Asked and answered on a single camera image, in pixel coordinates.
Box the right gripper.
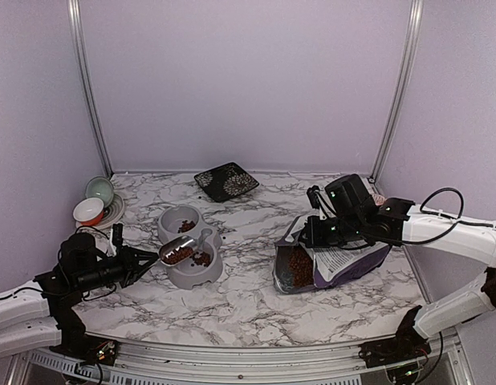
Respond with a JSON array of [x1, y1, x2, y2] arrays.
[[298, 213, 366, 248]]

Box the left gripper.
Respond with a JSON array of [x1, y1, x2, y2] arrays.
[[75, 245, 159, 293]]

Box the metal food scoop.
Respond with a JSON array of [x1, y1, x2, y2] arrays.
[[157, 236, 198, 268]]

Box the purple pet food bag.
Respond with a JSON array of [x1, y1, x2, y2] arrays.
[[273, 216, 392, 294]]

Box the grey double pet bowl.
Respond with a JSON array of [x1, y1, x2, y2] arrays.
[[157, 205, 223, 290]]

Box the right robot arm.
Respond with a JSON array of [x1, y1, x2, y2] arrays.
[[303, 174, 496, 359]]

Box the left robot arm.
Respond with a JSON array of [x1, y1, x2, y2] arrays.
[[0, 233, 159, 359]]

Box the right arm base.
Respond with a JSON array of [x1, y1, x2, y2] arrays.
[[358, 338, 432, 368]]

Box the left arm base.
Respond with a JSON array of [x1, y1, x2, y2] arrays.
[[49, 337, 120, 366]]

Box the brown pet food kibble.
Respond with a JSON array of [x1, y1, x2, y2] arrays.
[[157, 218, 313, 291]]

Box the grey round plate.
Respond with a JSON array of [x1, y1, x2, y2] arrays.
[[91, 193, 125, 230]]

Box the red patterned small bowl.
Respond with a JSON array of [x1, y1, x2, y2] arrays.
[[372, 193, 386, 206]]

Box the red and white bowl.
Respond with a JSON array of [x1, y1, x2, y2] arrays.
[[72, 197, 104, 225]]

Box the pale green ceramic bowl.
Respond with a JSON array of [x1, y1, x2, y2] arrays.
[[85, 176, 115, 207]]

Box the black floral square plate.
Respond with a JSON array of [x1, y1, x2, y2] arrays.
[[193, 162, 259, 203]]

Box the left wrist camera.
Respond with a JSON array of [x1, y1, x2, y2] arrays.
[[108, 223, 124, 257]]

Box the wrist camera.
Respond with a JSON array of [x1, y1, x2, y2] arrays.
[[108, 223, 124, 257], [307, 185, 330, 220]]

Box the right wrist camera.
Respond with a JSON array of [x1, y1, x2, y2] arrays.
[[307, 185, 330, 220]]

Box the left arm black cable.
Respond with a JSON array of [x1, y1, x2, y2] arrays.
[[0, 226, 112, 306]]

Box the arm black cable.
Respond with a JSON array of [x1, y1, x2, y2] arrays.
[[318, 188, 496, 248], [0, 226, 112, 306]]

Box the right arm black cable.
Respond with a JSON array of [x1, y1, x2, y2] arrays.
[[318, 188, 496, 248]]

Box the front aluminium rail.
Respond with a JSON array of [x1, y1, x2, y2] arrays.
[[6, 332, 473, 384]]

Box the right aluminium frame post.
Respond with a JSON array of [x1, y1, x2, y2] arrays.
[[370, 0, 424, 184]]

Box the aluminium frame post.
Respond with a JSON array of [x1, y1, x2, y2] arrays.
[[67, 0, 114, 178], [370, 0, 424, 184]]

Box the left aluminium frame post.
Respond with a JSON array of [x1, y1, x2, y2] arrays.
[[67, 0, 114, 178]]

